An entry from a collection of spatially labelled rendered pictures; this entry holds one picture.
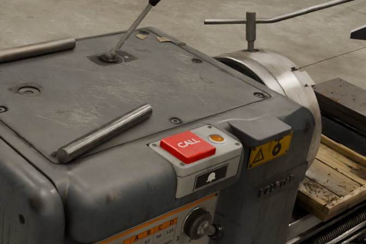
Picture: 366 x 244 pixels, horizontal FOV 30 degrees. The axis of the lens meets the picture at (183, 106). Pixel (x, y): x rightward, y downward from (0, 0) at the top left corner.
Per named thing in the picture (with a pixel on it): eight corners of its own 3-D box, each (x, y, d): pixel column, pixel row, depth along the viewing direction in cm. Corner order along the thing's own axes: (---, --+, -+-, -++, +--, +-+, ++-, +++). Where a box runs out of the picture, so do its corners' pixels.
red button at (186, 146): (185, 170, 97) (188, 157, 96) (157, 150, 100) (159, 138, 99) (214, 159, 101) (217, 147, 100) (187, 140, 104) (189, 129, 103)
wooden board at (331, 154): (324, 223, 159) (329, 208, 157) (214, 152, 180) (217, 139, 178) (391, 185, 179) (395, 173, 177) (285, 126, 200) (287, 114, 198)
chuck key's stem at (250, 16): (245, 65, 147) (246, 11, 144) (245, 63, 149) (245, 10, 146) (256, 65, 147) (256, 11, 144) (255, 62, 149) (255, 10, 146)
